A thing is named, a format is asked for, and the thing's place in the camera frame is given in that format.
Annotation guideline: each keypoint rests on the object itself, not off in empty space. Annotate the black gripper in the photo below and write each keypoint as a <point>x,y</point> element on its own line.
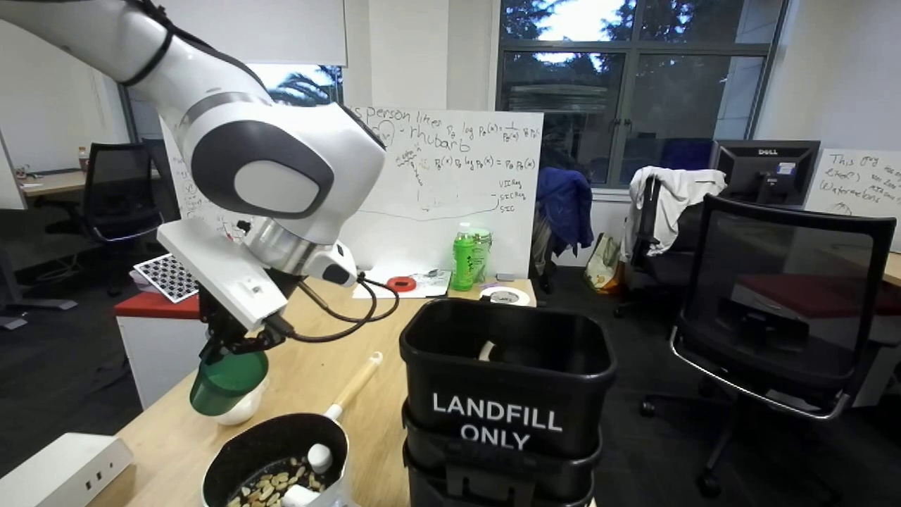
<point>225,337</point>

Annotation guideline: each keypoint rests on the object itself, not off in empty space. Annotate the dark green plastic cup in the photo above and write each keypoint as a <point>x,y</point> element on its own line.
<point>220,384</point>

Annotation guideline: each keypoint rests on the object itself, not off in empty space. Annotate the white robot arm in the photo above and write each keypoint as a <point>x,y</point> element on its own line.
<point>276,182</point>

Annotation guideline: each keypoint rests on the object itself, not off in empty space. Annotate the red top white cabinet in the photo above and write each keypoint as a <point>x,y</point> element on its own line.
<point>162,343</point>

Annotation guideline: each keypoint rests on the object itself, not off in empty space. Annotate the red tape roll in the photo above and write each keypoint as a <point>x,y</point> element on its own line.
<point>403,282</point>

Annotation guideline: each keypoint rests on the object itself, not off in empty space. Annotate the white rectangular box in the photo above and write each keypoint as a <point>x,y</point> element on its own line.
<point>72,471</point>

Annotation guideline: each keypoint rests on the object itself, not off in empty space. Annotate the green soap bottle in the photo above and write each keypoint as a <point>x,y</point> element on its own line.
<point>472,256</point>

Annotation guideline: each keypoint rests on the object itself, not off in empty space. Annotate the large whiteboard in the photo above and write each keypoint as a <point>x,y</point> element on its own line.
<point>445,174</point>

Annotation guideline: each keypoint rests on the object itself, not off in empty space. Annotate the black landfill bin on table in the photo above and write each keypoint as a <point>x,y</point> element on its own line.
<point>504,405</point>

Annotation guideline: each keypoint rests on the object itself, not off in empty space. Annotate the white tape roll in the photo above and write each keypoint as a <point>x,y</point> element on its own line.
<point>508,298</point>

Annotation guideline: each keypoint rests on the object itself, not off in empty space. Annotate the black mesh office chair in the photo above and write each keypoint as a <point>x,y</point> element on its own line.
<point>779,313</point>

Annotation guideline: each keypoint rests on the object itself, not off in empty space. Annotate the black computer monitor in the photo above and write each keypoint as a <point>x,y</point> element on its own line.
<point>766,174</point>

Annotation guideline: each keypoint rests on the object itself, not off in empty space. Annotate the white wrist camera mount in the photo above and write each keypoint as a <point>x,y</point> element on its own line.
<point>223,270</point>

